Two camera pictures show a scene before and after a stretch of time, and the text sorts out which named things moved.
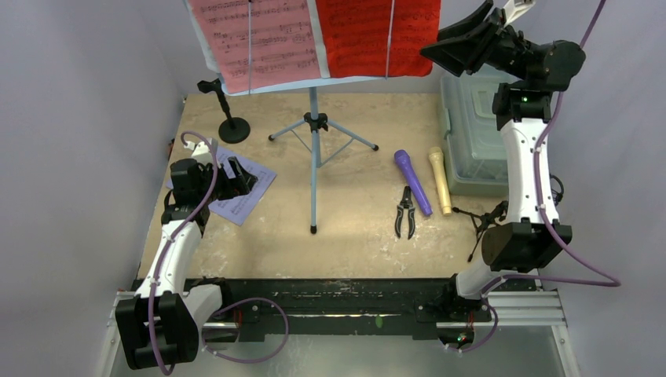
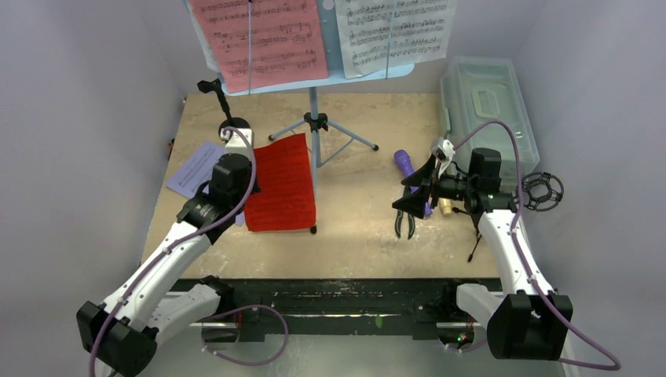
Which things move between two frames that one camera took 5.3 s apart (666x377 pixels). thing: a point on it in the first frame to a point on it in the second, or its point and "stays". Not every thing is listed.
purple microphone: [405, 164] stays
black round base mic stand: [233, 129] stays
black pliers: [406, 203] stays
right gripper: [486, 40] to [431, 184]
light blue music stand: [314, 120] to [336, 71]
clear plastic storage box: [476, 151] stays
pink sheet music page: [255, 42] stays
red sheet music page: [378, 38] to [284, 176]
